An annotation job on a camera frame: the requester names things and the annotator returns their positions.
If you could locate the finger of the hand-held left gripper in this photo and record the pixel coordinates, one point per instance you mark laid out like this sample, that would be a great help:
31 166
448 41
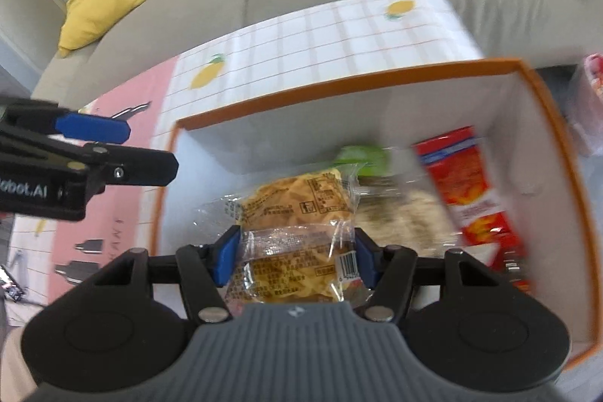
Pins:
94 128
141 169

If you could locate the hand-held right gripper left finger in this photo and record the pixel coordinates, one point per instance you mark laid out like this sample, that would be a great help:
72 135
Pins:
227 256

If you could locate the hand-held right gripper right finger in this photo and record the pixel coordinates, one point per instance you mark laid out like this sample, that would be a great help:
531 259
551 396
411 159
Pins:
366 258

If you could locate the rice puff cake packet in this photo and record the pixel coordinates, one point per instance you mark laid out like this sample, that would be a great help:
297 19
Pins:
410 213

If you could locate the yellow waffle packet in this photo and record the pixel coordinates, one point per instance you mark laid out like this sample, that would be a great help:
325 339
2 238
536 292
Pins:
292 195

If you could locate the red snack packet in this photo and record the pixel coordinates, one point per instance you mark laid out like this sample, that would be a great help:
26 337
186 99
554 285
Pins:
461 185

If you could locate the orange cardboard box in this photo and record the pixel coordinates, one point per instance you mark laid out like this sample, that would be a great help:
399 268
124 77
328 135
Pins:
518 100

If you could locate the yellow pillow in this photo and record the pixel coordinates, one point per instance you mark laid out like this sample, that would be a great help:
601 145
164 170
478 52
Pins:
99 1

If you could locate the pink white checked tablecloth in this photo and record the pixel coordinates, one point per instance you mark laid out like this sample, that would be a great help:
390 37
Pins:
306 53

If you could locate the pink plastic bag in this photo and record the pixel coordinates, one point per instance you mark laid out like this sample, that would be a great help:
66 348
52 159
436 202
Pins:
589 100

